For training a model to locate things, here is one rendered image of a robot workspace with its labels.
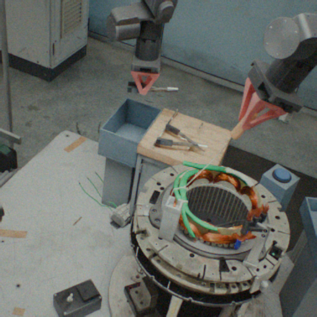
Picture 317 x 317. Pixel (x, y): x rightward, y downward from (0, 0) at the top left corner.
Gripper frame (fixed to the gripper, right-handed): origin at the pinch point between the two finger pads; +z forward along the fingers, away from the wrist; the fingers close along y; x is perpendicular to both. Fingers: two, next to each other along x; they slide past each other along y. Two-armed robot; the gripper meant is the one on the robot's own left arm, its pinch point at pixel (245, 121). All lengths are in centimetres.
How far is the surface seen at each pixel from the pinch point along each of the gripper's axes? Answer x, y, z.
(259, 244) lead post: 8.7, 14.5, 14.1
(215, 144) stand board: 18.1, -24.6, 24.1
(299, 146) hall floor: 170, -144, 90
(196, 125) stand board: 15.4, -32.6, 25.8
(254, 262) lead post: 10.7, 15.1, 18.5
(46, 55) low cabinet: 15, -215, 132
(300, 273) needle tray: 36.7, 7.1, 29.5
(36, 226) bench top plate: -14, -22, 66
